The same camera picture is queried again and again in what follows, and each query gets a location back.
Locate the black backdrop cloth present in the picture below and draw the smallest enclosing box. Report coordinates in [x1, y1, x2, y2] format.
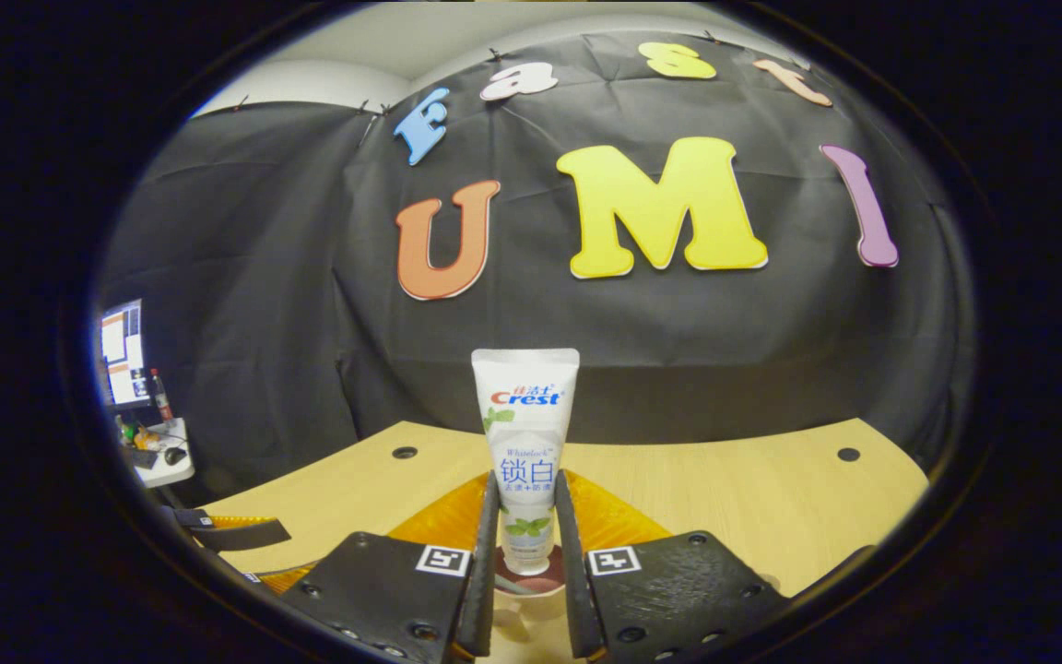
[93, 32, 974, 504]

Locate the white toothpaste tube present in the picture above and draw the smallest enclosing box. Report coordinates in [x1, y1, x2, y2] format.
[471, 348, 581, 577]

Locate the beige cup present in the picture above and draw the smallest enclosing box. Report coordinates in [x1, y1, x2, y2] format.
[492, 544, 578, 664]

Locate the computer monitor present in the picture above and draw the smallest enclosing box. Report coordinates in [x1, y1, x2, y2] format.
[100, 298, 147, 408]

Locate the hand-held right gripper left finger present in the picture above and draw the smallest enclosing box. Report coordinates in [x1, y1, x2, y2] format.
[277, 470, 502, 664]

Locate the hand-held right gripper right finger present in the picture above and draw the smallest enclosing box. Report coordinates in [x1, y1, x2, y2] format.
[553, 468, 790, 664]

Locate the wooden desktop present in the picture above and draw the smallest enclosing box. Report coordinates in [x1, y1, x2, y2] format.
[199, 418, 930, 664]

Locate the white side table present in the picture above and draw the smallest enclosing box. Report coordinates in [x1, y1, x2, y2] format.
[121, 418, 195, 488]

